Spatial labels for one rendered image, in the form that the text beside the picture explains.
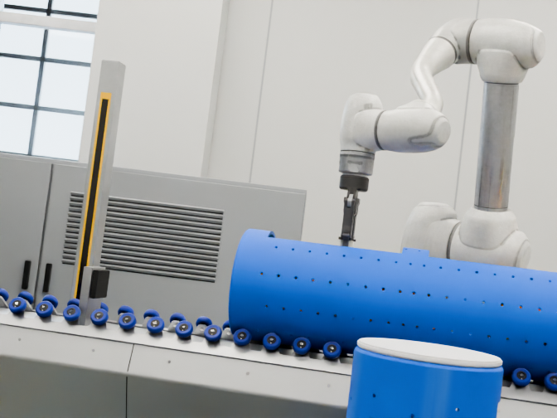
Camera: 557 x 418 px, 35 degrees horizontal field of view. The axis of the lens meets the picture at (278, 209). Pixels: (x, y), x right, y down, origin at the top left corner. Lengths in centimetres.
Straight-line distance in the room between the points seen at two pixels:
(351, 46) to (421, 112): 294
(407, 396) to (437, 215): 121
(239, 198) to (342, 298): 164
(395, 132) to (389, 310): 43
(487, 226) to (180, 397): 103
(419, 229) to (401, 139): 63
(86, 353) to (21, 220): 165
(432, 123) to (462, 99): 296
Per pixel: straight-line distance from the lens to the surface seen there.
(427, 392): 163
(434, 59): 259
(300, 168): 500
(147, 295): 378
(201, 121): 476
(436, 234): 275
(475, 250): 270
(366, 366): 168
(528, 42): 261
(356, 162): 226
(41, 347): 237
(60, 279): 386
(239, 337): 223
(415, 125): 218
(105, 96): 281
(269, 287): 218
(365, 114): 226
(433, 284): 216
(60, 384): 237
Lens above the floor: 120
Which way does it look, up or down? 2 degrees up
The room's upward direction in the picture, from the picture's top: 7 degrees clockwise
